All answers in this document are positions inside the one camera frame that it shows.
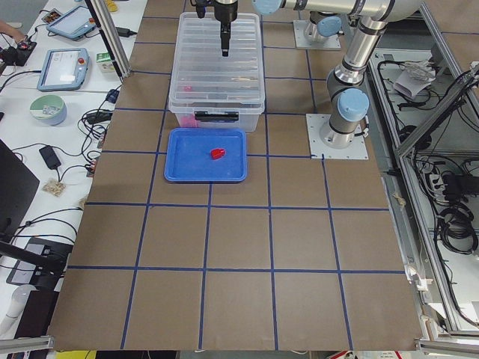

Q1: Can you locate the green round bowl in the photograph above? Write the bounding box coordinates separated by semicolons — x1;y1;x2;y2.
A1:
29;95;67;126

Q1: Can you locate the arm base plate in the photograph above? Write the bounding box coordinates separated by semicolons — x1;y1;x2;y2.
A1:
306;114;369;160
293;20;341;51

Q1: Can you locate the black power adapter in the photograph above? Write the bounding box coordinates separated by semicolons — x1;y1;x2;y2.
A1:
115;27;137;37
39;145;61;170

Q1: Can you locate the black box latch handle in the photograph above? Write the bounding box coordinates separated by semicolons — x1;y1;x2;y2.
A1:
194;111;240;123

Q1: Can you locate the red block in box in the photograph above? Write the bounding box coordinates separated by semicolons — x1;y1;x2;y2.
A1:
179;114;199;128

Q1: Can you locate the red block from tray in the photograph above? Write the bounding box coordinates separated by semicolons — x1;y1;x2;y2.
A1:
210;148;226;160

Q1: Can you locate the blue plastic tray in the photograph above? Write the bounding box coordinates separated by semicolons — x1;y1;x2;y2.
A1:
164;128;248;183

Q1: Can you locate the clear plastic storage box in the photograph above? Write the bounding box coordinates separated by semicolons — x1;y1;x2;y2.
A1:
168;99;265;132

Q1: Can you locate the aluminium frame post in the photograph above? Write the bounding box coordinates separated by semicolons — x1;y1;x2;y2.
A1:
85;0;131;79

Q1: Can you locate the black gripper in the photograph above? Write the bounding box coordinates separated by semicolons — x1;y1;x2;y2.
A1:
213;0;238;57

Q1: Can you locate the clear plastic box lid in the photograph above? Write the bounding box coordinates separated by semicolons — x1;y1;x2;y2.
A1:
168;12;265;104

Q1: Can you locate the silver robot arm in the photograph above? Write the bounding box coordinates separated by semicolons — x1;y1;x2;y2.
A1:
252;0;421;67
320;16;387;150

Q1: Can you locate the blue teach pendant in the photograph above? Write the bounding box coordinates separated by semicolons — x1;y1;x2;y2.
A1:
46;5;96;40
37;48;90;92

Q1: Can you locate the green white carton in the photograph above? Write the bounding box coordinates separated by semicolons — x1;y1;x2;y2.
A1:
95;52;116;73

